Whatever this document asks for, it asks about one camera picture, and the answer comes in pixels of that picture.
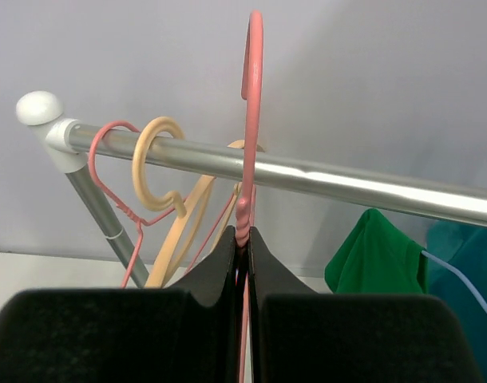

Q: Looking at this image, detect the light blue wire hanger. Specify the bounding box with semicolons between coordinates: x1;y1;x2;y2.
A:
421;250;487;315

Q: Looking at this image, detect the green t shirt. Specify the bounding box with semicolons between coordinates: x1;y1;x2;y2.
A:
324;209;428;294

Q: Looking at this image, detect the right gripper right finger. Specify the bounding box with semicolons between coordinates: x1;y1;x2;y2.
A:
247;228;482;382

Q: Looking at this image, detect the teal t shirt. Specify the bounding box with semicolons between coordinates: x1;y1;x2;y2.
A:
426;222;487;382

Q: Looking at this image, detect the metal clothes rack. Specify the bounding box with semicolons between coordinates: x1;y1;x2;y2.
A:
15;91;487;266

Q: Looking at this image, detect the pink wire hanger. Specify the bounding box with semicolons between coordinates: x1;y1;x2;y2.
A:
236;10;263;382
88;120;240;289

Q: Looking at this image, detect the beige wooden hanger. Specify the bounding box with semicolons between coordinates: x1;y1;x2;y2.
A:
132;116;265;289

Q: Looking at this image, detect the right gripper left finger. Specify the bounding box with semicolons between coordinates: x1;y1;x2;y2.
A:
0;227;236;382

